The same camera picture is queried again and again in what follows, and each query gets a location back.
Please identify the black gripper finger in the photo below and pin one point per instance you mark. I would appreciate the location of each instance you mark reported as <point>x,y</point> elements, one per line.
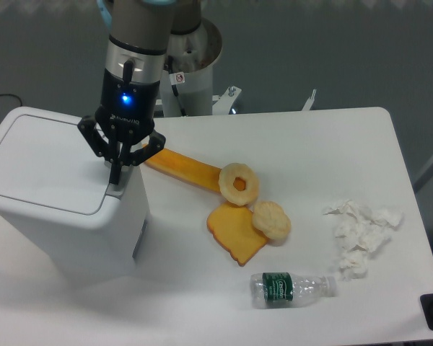
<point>127,158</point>
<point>109,150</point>

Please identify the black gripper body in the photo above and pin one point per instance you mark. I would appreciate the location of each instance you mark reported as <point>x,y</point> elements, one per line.
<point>126,108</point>

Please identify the white push-button trash can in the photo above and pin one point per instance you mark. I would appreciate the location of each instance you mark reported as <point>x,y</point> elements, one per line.
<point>57,193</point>

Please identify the pale round bun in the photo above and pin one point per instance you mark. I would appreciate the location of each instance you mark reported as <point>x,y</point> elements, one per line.
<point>270,218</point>

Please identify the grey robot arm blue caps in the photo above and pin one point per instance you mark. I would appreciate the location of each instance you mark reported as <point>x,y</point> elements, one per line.
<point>139,38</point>

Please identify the long orange bread loaf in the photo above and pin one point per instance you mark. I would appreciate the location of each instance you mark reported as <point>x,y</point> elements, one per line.
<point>186,169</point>

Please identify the orange toast slice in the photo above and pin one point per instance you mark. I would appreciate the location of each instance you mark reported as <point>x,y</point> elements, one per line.
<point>232,228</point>

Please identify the clear plastic bottle green label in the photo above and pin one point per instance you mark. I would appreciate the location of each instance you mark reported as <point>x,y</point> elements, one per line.
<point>279,290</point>

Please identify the crumpled white tissue upper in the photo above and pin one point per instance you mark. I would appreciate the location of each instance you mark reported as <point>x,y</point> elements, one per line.
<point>361,228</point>

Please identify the crumpled white tissue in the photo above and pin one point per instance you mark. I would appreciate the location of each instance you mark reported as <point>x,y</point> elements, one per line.
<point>353,265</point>
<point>361,228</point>

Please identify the crumpled white tissue lower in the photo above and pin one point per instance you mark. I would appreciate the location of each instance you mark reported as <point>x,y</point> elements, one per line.
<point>353,265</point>

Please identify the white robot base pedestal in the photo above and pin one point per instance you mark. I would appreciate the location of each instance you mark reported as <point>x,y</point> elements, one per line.
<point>186,87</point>

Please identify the pale ring donut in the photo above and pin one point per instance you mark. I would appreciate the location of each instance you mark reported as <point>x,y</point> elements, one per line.
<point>229,174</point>

